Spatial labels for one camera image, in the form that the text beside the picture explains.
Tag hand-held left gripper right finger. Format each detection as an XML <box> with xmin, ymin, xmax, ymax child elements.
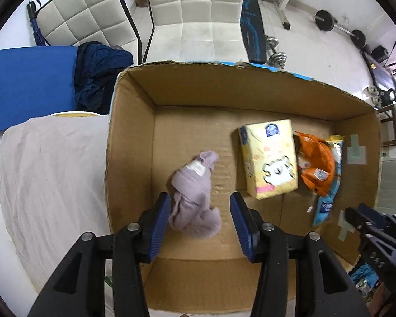
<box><xmin>229</xmin><ymin>192</ymin><xmax>372</xmax><ymax>317</ymax></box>

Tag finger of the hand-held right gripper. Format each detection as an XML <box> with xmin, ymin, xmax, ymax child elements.
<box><xmin>345</xmin><ymin>206</ymin><xmax>396</xmax><ymax>271</ymax></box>
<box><xmin>356</xmin><ymin>203</ymin><xmax>396</xmax><ymax>249</ymax></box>

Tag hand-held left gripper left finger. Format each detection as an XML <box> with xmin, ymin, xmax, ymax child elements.
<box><xmin>28</xmin><ymin>192</ymin><xmax>172</xmax><ymax>317</ymax></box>

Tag purple sock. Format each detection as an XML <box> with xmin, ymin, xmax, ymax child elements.
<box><xmin>168</xmin><ymin>150</ymin><xmax>223</xmax><ymax>238</ymax></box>

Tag large cardboard box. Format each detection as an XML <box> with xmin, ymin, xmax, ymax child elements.
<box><xmin>105</xmin><ymin>60</ymin><xmax>383</xmax><ymax>315</ymax></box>

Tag green tape patch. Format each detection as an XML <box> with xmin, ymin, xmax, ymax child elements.
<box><xmin>337</xmin><ymin>209</ymin><xmax>356</xmax><ymax>242</ymax></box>
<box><xmin>346</xmin><ymin>134</ymin><xmax>367</xmax><ymax>165</ymax></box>

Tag blue and yellow snack packet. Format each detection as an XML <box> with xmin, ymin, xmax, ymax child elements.
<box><xmin>312</xmin><ymin>134</ymin><xmax>346</xmax><ymax>228</ymax></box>

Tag blue plastic packet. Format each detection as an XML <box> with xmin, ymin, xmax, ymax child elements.
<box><xmin>349</xmin><ymin>263</ymin><xmax>381</xmax><ymax>295</ymax></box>

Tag orange snack packet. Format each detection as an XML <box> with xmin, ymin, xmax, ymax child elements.
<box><xmin>294</xmin><ymin>131</ymin><xmax>336</xmax><ymax>197</ymax></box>

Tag yellow tissue pack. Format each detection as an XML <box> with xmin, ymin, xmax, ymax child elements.
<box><xmin>238</xmin><ymin>119</ymin><xmax>299</xmax><ymax>200</ymax></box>

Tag wooden chair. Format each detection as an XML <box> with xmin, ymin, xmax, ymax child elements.
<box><xmin>376</xmin><ymin>101</ymin><xmax>396</xmax><ymax>146</ymax></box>

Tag beige sheet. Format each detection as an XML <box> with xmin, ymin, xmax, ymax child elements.
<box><xmin>0</xmin><ymin>115</ymin><xmax>114</xmax><ymax>293</ymax></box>

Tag black case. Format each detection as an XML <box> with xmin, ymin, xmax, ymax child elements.
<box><xmin>370</xmin><ymin>45</ymin><xmax>390</xmax><ymax>64</ymax></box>

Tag dark blue cloth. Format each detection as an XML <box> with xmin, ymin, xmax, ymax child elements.
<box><xmin>73</xmin><ymin>41</ymin><xmax>134</xmax><ymax>116</ymax></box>

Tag barbell with black plates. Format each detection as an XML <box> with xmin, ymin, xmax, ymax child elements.
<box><xmin>314</xmin><ymin>10</ymin><xmax>367</xmax><ymax>49</ymax></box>

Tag blue foam mat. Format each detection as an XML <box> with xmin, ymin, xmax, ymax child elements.
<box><xmin>0</xmin><ymin>46</ymin><xmax>79</xmax><ymax>137</ymax></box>

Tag blue black board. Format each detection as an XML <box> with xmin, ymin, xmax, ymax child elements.
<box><xmin>240</xmin><ymin>0</ymin><xmax>268</xmax><ymax>65</ymax></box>

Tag white quilted sofa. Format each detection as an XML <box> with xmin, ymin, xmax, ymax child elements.
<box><xmin>141</xmin><ymin>0</ymin><xmax>251</xmax><ymax>65</ymax></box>

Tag white quilted cushion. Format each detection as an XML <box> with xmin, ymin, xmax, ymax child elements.
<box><xmin>36</xmin><ymin>0</ymin><xmax>143</xmax><ymax>67</ymax></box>

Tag blue and black pole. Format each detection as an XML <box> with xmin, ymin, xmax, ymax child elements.
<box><xmin>26</xmin><ymin>0</ymin><xmax>51</xmax><ymax>47</ymax></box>

